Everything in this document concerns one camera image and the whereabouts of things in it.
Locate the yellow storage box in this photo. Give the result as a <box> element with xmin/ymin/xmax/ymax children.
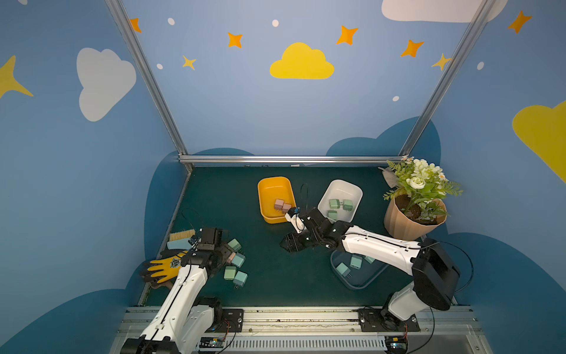
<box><xmin>257</xmin><ymin>176</ymin><xmax>296</xmax><ymax>224</ymax></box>

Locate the brush with blue handle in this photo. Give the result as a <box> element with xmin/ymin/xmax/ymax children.
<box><xmin>167</xmin><ymin>230</ymin><xmax>196</xmax><ymax>250</ymax></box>

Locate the yellow work glove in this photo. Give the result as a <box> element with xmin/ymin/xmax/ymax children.
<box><xmin>139</xmin><ymin>249</ymin><xmax>188</xmax><ymax>289</ymax></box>

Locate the white storage box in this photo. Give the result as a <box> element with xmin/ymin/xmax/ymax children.
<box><xmin>318</xmin><ymin>179</ymin><xmax>363</xmax><ymax>222</ymax></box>

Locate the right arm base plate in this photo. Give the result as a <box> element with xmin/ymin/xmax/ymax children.
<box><xmin>357</xmin><ymin>306</ymin><xmax>420</xmax><ymax>333</ymax></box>

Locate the green plug middle pile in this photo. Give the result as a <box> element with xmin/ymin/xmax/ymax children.
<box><xmin>227</xmin><ymin>239</ymin><xmax>242</xmax><ymax>252</ymax></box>

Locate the potted artificial plant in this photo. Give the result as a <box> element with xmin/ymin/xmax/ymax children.
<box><xmin>383</xmin><ymin>156</ymin><xmax>463</xmax><ymax>241</ymax></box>

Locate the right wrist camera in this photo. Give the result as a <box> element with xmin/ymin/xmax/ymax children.
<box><xmin>284</xmin><ymin>207</ymin><xmax>305</xmax><ymax>234</ymax></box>

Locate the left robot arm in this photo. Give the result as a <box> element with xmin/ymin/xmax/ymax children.
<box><xmin>120</xmin><ymin>227</ymin><xmax>229</xmax><ymax>353</ymax></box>

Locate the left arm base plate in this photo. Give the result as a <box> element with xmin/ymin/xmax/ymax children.
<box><xmin>206</xmin><ymin>308</ymin><xmax>244</xmax><ymax>333</ymax></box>

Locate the blue plug pile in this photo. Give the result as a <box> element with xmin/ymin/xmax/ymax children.
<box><xmin>231</xmin><ymin>253</ymin><xmax>246</xmax><ymax>268</ymax></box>
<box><xmin>335</xmin><ymin>263</ymin><xmax>351</xmax><ymax>278</ymax></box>

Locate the aluminium frame rail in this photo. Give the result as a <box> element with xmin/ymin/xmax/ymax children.
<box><xmin>178</xmin><ymin>155</ymin><xmax>402</xmax><ymax>165</ymax></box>

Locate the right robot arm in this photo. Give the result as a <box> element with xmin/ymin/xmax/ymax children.
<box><xmin>281</xmin><ymin>208</ymin><xmax>461</xmax><ymax>330</ymax></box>

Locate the blue plug bottom middle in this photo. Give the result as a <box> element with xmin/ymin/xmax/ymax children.
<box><xmin>233</xmin><ymin>271</ymin><xmax>249</xmax><ymax>288</ymax></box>

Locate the clear blue storage box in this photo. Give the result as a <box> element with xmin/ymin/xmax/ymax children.
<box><xmin>330</xmin><ymin>250</ymin><xmax>389</xmax><ymax>291</ymax></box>

